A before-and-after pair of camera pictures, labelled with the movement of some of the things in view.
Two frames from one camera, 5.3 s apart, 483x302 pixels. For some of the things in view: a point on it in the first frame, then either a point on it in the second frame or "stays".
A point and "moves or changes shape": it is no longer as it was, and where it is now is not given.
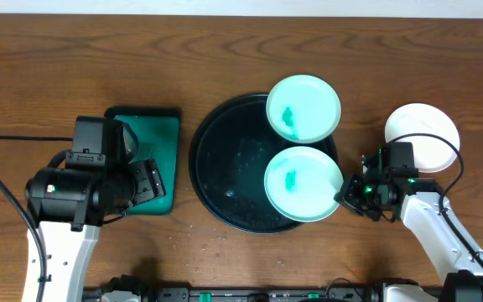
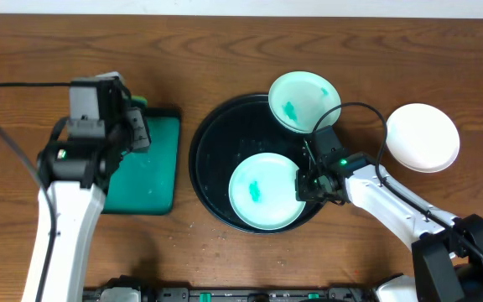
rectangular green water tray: x=158 y=133 stays
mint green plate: x=303 y=109 moves or changes shape
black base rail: x=342 y=291 stays
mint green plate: x=301 y=184 moves or changes shape
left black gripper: x=142 y=181 -> x=138 y=129
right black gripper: x=355 y=193 -> x=305 y=187
